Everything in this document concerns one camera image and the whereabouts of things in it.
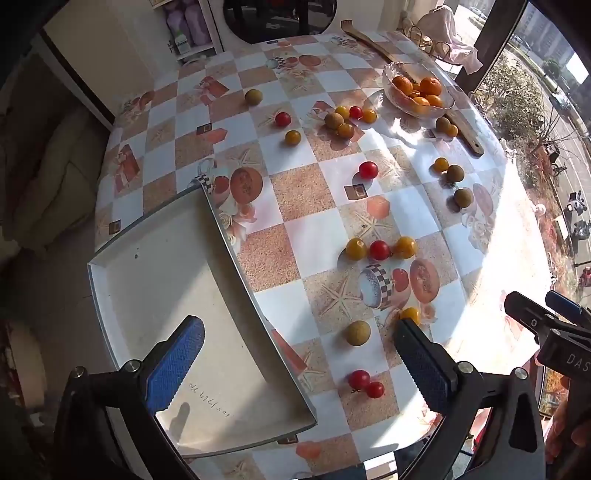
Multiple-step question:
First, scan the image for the person's right hand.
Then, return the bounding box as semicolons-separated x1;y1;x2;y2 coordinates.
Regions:
546;401;573;464

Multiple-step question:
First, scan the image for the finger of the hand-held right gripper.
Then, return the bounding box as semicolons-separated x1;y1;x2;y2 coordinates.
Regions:
546;289;591;325
504;291;561;343

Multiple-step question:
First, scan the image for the beige sofa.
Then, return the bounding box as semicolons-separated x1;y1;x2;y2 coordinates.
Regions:
14;106;112;250

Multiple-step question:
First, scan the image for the metal wire rack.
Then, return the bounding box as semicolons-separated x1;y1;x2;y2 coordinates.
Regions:
402;25;455;58

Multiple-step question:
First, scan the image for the round dark mirror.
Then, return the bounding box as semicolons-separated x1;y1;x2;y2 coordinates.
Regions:
223;0;338;44

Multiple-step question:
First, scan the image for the clear glass bowl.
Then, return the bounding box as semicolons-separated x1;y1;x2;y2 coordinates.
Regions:
382;62;455;118

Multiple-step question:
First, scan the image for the wooden back scratcher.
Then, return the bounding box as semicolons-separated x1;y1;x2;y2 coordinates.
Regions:
340;20;485;156

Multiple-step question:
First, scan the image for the dark window frame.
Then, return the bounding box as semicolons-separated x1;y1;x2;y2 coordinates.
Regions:
473;0;527;93

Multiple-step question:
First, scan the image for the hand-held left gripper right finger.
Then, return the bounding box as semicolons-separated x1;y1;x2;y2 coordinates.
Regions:
392;318;548;480

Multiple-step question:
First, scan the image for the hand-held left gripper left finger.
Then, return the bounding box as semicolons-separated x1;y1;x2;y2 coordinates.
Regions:
53;315;206;480

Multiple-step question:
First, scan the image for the white cardboard box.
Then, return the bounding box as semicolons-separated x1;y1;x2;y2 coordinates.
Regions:
87;185;319;459

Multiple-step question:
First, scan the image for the white round container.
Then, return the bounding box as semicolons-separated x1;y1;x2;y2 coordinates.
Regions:
9;323;47;407

